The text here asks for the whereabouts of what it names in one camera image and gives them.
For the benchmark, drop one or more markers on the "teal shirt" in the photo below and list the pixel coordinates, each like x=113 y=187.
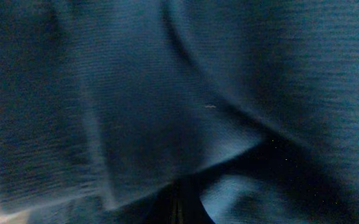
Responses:
x=252 y=107

